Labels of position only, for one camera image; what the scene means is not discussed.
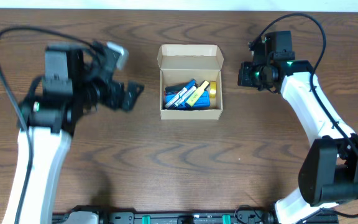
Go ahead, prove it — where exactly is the black whiteboard marker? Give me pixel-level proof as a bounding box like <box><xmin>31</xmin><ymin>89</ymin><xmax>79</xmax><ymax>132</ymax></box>
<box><xmin>173</xmin><ymin>85</ymin><xmax>197</xmax><ymax>108</ymax></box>

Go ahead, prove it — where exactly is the yellow clear tape roll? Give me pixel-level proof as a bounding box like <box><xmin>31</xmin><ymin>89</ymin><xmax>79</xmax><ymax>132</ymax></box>
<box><xmin>209</xmin><ymin>82</ymin><xmax>217</xmax><ymax>99</ymax></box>

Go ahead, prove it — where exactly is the red black stapler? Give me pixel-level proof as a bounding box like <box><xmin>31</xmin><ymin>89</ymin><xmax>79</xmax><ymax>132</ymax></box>
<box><xmin>165</xmin><ymin>83</ymin><xmax>186</xmax><ymax>95</ymax></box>

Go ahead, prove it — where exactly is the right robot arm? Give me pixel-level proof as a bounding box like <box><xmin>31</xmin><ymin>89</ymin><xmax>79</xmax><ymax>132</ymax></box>
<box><xmin>237</xmin><ymin>31</ymin><xmax>358</xmax><ymax>223</ymax></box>

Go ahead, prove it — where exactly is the cardboard box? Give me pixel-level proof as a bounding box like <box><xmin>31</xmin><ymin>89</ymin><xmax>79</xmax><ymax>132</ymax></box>
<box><xmin>157</xmin><ymin>44</ymin><xmax>224</xmax><ymax>120</ymax></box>

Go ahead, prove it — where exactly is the yellow highlighter pen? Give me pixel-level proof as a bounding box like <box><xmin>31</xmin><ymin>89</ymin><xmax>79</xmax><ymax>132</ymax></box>
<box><xmin>185</xmin><ymin>80</ymin><xmax>210</xmax><ymax>108</ymax></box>

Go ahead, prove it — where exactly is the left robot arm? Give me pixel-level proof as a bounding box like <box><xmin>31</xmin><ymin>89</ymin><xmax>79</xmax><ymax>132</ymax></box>
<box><xmin>2</xmin><ymin>42</ymin><xmax>144</xmax><ymax>223</ymax></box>

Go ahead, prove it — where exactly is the black mounting rail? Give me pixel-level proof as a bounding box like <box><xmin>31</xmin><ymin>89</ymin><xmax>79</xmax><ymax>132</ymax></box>
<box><xmin>52</xmin><ymin>205</ymin><xmax>278</xmax><ymax>224</ymax></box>

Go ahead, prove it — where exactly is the blue whiteboard marker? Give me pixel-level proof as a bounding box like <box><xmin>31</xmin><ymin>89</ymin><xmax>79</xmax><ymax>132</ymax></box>
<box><xmin>165</xmin><ymin>79</ymin><xmax>196</xmax><ymax>109</ymax></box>

